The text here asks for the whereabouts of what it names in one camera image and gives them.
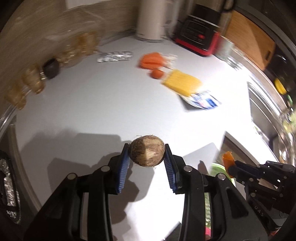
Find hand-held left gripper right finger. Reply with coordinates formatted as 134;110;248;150
164;144;269;241

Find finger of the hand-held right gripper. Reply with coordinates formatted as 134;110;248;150
228;161;262;186

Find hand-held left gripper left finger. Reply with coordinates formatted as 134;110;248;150
23;143;131;241

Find orange peel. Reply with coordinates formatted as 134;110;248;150
222;151;235;171

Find green plastic basket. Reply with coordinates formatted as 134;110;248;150
203;163;237;241

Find brown taro root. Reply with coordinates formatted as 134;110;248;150
128;135;165;167

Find white blue wipe packet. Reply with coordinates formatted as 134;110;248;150
181;90;222;110

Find orange tangerine piece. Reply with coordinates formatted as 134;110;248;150
151;69;164;80

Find orange carrots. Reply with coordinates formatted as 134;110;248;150
139;52;168;69

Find silver blister pack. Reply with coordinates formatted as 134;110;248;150
97;51;133;63

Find white tissue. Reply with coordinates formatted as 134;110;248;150
162;54;178;70

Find yellow round object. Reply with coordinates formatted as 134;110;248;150
274;78;288;95

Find gas stove with foil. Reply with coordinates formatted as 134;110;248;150
0;151;21;220

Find dark brown tea cup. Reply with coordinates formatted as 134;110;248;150
42;58;61;79

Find amber drinking glass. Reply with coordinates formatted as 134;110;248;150
5;82;27;110
22;65;45;94

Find amber glass mug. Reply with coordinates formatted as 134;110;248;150
77;31;100;56

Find wooden cutting board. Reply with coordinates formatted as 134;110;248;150
223;10;277;71

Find black and red blender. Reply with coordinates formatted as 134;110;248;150
174;0;234;57

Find white electric kettle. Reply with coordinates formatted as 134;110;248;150
136;0;178;42

